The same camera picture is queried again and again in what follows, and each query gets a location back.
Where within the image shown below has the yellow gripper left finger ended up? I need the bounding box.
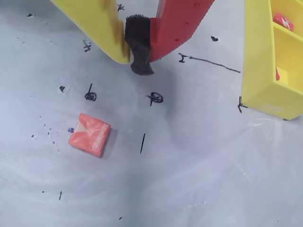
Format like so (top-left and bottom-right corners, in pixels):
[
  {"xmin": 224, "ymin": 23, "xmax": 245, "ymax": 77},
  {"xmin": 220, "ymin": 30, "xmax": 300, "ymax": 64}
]
[{"xmin": 49, "ymin": 0, "xmax": 132, "ymax": 65}]

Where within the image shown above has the white plastic table cover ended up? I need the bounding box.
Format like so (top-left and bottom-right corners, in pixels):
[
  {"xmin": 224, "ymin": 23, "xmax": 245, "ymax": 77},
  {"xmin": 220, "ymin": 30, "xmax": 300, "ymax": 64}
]
[{"xmin": 0, "ymin": 0, "xmax": 303, "ymax": 227}]

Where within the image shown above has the red candy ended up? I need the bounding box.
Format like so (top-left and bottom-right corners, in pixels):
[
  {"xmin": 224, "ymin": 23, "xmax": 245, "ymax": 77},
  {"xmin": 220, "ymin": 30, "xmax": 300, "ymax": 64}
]
[{"xmin": 272, "ymin": 13, "xmax": 295, "ymax": 31}]

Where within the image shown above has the yellow three-compartment box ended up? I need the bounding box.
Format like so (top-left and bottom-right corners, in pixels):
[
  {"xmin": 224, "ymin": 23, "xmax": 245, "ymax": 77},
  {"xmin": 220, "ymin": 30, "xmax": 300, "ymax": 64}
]
[{"xmin": 241, "ymin": 0, "xmax": 303, "ymax": 121}]

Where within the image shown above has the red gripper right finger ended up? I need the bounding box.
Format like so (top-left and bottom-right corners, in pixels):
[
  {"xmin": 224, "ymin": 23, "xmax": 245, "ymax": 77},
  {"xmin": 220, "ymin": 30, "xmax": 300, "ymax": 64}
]
[{"xmin": 124, "ymin": 0, "xmax": 215, "ymax": 77}]

